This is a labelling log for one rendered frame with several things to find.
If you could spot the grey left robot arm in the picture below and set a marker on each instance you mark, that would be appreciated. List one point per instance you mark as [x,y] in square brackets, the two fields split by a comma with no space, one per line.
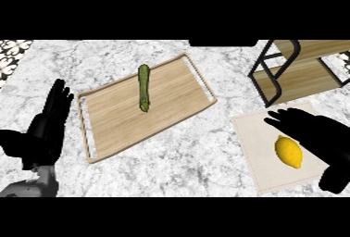
[39,185]

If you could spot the black wooden tiered shelf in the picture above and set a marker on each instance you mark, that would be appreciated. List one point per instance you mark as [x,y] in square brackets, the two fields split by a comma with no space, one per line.
[303,71]

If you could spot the beige placemat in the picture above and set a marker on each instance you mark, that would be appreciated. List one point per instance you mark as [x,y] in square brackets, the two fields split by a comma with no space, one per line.
[269,160]

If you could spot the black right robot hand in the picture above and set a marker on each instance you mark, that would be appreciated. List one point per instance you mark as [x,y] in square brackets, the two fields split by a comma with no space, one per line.
[324,139]

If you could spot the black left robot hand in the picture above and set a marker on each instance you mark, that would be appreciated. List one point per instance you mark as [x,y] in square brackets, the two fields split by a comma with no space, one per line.
[48,123]

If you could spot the wooden serving tray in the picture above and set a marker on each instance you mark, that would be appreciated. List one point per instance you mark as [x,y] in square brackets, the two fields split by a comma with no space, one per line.
[145,105]

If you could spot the green asparagus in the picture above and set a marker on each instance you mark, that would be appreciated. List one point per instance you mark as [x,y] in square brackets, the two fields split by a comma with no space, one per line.
[144,88]

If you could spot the yellow lemon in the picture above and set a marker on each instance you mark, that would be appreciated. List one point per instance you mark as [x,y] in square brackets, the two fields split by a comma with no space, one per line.
[289,152]

